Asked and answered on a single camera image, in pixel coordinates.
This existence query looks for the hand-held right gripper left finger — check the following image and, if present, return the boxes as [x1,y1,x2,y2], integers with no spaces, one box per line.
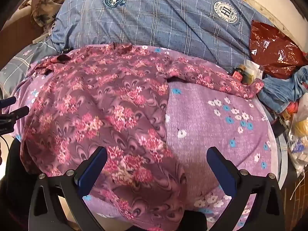
[28,146,108,231]

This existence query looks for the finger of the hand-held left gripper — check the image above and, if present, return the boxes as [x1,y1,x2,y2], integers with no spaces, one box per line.
[10,106,30,121]
[0,97,17,109]

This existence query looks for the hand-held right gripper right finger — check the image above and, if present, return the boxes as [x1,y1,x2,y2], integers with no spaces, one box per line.
[206,146,285,231]

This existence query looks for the pink floral garment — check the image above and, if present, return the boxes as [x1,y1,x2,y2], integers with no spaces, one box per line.
[20,43,264,231]

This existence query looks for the dark cloth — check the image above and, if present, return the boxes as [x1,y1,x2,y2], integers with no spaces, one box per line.
[0,137,39,198]

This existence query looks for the purple floral blanket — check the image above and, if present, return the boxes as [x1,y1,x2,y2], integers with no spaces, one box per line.
[7,44,280,231]

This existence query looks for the white plastic bag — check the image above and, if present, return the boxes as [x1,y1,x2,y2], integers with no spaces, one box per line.
[287,100,308,176]

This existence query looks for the dark glass jar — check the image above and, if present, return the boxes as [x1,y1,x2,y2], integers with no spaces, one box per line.
[242,65,257,85]

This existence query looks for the small red label bottle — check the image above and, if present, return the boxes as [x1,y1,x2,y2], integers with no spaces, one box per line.
[231,67,244,80]

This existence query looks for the blue denim jeans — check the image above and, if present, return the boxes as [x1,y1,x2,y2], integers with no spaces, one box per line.
[259,66,308,113]

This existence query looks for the white paper packet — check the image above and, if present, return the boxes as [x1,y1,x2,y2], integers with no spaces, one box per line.
[244,60,265,80]

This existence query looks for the brown floral cloth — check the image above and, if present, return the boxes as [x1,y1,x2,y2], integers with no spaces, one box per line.
[23,0,70,27]

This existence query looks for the red plastic bag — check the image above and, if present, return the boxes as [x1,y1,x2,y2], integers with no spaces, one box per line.
[249,20,307,80]

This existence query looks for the blue plaid quilt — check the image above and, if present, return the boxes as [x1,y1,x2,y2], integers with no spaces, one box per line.
[49,0,277,68]

